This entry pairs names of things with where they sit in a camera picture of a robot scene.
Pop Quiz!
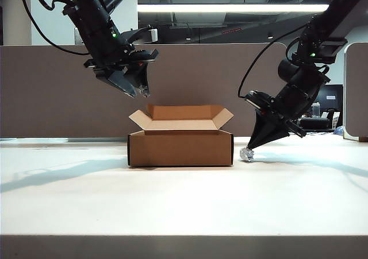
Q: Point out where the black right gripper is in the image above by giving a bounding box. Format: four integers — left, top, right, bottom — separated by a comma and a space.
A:
244, 86, 307, 150

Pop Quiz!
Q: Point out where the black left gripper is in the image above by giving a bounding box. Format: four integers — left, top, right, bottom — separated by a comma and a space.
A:
83, 44, 160, 99

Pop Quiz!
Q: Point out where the small paper ball black mark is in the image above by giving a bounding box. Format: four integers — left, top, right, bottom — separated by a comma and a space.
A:
239, 147, 255, 163

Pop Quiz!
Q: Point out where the brown cardboard box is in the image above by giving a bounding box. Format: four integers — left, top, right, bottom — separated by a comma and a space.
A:
127, 103, 235, 168

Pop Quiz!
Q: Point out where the black round ottoman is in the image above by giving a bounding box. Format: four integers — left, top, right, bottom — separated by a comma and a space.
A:
298, 118, 331, 130

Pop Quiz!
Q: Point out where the wide grey-brown desk divider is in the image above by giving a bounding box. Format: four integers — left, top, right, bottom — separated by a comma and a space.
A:
0, 42, 291, 140

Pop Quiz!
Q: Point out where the narrow grey-brown desk divider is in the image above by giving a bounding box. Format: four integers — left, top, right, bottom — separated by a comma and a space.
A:
343, 42, 368, 142

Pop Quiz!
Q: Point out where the long ceiling light strip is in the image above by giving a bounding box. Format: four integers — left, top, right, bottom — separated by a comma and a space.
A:
137, 3, 330, 13

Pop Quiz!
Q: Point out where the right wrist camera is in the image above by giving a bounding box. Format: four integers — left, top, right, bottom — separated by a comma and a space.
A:
248, 90, 273, 103

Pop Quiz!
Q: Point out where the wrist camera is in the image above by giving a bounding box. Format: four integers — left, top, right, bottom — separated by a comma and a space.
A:
248, 90, 273, 103
129, 25, 159, 44

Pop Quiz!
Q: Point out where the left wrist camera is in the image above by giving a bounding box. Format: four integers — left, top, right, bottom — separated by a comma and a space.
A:
129, 25, 159, 44

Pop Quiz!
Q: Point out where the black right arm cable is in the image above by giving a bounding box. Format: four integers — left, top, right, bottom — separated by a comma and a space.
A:
237, 22, 311, 99

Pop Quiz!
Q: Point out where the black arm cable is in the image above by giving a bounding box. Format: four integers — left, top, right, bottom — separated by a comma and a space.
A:
19, 0, 91, 56
237, 22, 311, 99

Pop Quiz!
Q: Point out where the metal wall plate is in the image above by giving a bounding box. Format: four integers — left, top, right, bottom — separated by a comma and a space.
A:
74, 27, 85, 45

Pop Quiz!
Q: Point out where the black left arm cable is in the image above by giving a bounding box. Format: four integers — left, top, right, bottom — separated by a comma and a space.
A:
19, 0, 91, 56

